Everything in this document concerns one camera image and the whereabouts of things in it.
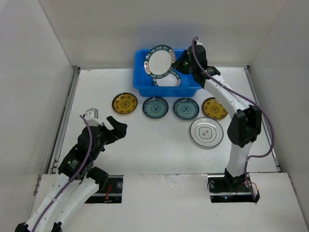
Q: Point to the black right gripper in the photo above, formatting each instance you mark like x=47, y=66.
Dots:
x=182, y=64

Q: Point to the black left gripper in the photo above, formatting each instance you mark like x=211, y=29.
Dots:
x=119, y=130

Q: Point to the white plate green lettered rim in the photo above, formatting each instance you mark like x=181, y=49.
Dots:
x=173, y=79

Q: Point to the yellow patterned plate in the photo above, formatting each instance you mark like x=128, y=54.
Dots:
x=124, y=103
x=212, y=108

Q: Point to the blue floral plate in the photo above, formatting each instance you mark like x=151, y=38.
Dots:
x=186, y=108
x=155, y=107

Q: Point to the white plate grey emblem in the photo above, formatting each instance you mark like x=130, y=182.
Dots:
x=206, y=132

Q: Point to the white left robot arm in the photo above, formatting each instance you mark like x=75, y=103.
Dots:
x=77, y=178

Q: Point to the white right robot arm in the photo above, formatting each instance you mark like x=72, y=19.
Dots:
x=246, y=118

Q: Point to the blue plastic bin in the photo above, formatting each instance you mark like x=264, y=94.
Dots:
x=144, y=83

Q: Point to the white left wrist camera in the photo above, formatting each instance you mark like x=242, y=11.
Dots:
x=91, y=114

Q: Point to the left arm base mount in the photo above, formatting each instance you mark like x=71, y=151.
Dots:
x=112, y=193

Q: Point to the right metal edge rail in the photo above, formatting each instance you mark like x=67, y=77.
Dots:
x=264, y=121

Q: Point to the metal table edge rail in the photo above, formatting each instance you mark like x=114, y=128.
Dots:
x=54, y=155

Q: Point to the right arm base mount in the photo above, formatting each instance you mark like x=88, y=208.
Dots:
x=225, y=189

